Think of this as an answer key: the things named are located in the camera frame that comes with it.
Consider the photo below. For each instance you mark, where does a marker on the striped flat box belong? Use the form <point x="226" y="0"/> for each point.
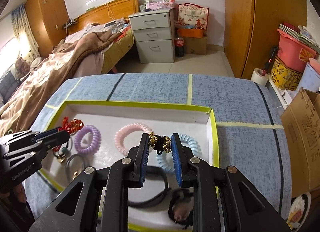
<point x="297" y="34"/>

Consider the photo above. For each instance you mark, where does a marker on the wooden bed headboard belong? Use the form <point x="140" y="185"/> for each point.
<point x="112" y="9"/>

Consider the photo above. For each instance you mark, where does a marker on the light blue plastic bin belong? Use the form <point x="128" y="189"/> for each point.
<point x="311" y="77"/>

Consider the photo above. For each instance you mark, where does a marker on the yellow patterned round tin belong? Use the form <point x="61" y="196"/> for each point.
<point x="285" y="74"/>

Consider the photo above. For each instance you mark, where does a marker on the white small box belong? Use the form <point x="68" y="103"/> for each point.
<point x="286" y="97"/>

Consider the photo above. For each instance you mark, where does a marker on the yellow bed mattress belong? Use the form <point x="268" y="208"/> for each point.
<point x="120" y="52"/>

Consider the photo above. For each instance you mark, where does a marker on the round printed plate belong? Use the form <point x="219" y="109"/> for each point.
<point x="298" y="212"/>

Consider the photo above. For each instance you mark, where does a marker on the pink boxes on cabinet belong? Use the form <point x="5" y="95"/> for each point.
<point x="157" y="4"/>

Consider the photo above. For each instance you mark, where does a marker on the pink plastic tub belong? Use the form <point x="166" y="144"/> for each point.
<point x="291" y="49"/>

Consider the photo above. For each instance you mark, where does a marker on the cola bottle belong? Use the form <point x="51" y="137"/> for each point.
<point x="179" y="47"/>

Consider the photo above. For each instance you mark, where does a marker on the brown blanket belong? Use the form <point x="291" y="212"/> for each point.
<point x="55" y="72"/>

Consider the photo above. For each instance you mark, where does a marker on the black elastic headband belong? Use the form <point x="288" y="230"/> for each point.
<point x="163" y="179"/>

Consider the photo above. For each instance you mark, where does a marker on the blue checked tablecloth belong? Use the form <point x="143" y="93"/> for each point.
<point x="150" y="87"/>

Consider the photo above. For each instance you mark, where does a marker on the grey padded chair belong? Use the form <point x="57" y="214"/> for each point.
<point x="8" y="87"/>

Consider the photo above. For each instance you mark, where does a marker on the red patterned gift bag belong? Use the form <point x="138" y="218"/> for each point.
<point x="193" y="16"/>

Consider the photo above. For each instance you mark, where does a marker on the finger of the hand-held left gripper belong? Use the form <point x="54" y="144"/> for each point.
<point x="56" y="140"/>
<point x="48" y="133"/>

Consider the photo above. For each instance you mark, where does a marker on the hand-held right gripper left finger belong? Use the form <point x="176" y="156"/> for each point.
<point x="143" y="167"/>

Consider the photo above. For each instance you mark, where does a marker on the small brown cardboard box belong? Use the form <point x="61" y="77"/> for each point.
<point x="197" y="46"/>

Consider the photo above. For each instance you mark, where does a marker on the white paper roll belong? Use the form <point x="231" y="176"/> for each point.
<point x="257" y="77"/>

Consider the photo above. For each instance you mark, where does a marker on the patterned window curtain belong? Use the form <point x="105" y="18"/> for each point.
<point x="26" y="34"/>

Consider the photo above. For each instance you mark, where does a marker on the large plain wooden wardrobe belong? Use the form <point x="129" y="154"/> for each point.
<point x="267" y="22"/>

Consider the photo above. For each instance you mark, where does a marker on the tall wooden wardrobe with stars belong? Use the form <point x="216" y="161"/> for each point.
<point x="46" y="14"/>

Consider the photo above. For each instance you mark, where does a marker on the large open cardboard box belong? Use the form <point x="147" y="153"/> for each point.
<point x="302" y="142"/>

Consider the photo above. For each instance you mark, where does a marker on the red and black stick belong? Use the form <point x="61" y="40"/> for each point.
<point x="270" y="59"/>

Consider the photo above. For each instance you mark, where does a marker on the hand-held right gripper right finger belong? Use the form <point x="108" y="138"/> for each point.
<point x="176" y="164"/>

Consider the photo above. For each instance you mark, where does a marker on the brown teddy bear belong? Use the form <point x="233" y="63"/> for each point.
<point x="22" y="66"/>

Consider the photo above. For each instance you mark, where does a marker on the person's left hand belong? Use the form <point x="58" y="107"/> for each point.
<point x="20" y="194"/>

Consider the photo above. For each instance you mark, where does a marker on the orange box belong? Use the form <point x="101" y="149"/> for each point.
<point x="191" y="33"/>

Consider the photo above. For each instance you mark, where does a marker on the grey three-drawer cabinet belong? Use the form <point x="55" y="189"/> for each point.
<point x="155" y="37"/>

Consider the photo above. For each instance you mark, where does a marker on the white tray with yellow-green rim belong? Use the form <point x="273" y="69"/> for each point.
<point x="100" y="117"/>

